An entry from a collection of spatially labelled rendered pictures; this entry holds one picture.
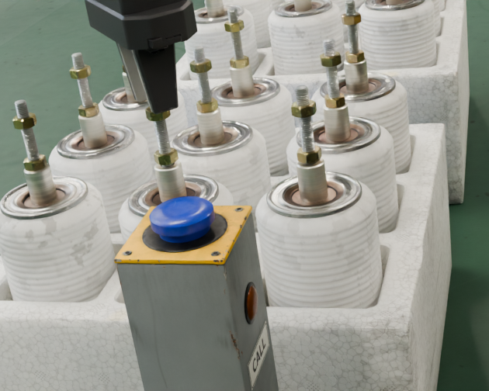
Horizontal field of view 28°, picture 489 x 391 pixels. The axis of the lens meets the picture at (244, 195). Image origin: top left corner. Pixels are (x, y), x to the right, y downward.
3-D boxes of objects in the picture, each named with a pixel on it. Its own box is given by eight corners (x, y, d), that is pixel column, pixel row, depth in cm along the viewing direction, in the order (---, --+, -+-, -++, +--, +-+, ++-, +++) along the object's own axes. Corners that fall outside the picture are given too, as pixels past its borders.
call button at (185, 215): (225, 222, 62) (220, 193, 61) (207, 254, 59) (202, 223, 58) (166, 222, 63) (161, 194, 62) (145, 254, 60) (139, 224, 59)
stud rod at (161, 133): (162, 178, 80) (145, 91, 76) (173, 174, 80) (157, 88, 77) (167, 182, 79) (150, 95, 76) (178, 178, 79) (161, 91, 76)
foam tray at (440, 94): (469, 95, 159) (465, -14, 151) (463, 205, 125) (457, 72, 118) (239, 105, 169) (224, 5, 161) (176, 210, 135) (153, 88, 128)
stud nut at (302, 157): (317, 164, 74) (316, 154, 74) (296, 164, 75) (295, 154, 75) (323, 153, 76) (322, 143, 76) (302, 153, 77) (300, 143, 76)
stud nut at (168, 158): (152, 160, 79) (150, 150, 79) (171, 153, 80) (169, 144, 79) (161, 167, 78) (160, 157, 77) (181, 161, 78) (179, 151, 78)
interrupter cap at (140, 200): (164, 175, 85) (163, 168, 85) (237, 186, 81) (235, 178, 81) (110, 215, 80) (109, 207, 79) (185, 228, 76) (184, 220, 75)
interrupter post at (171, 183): (171, 192, 82) (164, 157, 80) (194, 195, 81) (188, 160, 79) (154, 205, 80) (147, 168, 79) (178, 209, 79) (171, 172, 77)
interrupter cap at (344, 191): (247, 211, 77) (247, 203, 76) (302, 172, 82) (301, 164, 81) (328, 229, 72) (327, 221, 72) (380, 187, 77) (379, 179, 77)
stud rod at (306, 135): (317, 180, 76) (306, 89, 72) (304, 180, 76) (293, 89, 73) (319, 174, 76) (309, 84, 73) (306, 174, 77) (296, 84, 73)
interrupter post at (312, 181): (293, 202, 77) (288, 165, 75) (310, 190, 79) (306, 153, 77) (318, 208, 75) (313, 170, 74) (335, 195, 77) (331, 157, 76)
